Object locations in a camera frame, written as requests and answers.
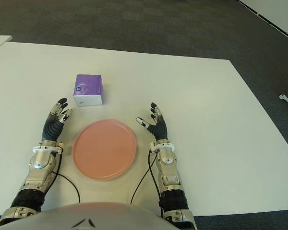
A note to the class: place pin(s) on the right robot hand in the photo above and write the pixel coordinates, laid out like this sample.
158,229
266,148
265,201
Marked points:
159,129

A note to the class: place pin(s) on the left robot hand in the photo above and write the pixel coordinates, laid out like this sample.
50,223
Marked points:
51,129

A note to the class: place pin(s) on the purple tissue paper pack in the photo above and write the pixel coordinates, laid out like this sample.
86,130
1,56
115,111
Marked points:
88,83

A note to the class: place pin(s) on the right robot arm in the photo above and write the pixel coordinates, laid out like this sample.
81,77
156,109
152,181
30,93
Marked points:
169,172

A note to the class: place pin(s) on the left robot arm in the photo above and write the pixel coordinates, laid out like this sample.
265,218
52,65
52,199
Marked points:
39,165

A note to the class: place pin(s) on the pink round plate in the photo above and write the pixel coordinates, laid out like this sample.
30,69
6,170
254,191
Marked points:
104,149

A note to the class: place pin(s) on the silver robot torso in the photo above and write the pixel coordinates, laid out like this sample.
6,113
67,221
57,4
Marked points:
86,215

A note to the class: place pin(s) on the white handheld controller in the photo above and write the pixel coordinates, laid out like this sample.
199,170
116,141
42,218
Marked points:
284,97

